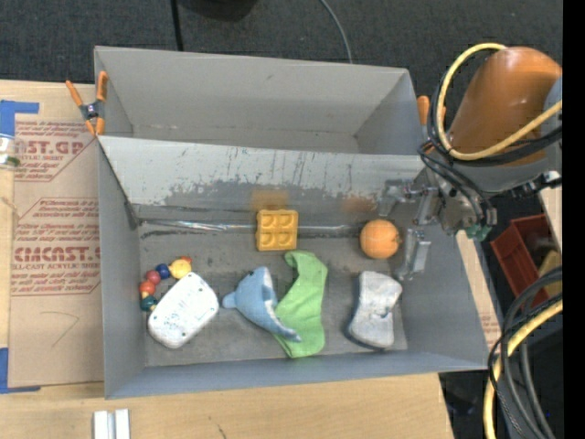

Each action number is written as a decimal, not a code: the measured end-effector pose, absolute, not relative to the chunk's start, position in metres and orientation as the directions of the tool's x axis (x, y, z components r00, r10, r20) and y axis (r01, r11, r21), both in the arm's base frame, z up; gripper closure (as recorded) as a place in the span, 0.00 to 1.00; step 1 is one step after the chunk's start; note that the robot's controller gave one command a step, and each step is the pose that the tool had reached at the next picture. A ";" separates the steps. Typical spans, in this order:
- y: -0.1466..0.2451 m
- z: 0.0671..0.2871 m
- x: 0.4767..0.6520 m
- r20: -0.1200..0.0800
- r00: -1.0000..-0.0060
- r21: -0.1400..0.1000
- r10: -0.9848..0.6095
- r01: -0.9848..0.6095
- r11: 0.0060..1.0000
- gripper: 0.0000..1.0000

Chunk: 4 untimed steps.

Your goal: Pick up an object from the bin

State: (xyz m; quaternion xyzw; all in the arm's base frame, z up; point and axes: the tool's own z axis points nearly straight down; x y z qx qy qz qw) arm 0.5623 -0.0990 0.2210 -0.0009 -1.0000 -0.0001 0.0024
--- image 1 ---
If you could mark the white grey sponge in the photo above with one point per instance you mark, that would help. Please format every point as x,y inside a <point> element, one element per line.
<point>374,309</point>

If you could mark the grey metal bin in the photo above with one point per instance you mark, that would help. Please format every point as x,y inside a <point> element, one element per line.
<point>228,108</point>

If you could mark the blue toy dolphin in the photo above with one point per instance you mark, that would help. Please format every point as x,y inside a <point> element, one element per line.
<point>256,297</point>

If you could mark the black cylinder on white bracket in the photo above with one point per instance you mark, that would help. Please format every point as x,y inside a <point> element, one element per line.
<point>537,185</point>

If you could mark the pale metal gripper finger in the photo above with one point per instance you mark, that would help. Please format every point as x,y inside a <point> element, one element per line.
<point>393,195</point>
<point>415,254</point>

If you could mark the yellow toy brick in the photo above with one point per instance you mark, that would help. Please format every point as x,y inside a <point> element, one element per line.
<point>277,229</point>

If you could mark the brown cardboard board red print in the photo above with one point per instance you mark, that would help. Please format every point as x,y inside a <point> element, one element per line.
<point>55,245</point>

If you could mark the white rounded plastic box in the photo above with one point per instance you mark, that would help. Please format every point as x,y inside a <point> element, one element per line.
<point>183,311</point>

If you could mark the orange fruit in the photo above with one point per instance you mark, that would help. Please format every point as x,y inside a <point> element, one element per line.
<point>378,239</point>

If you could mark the green cloth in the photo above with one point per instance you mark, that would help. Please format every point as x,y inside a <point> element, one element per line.
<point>305,300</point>

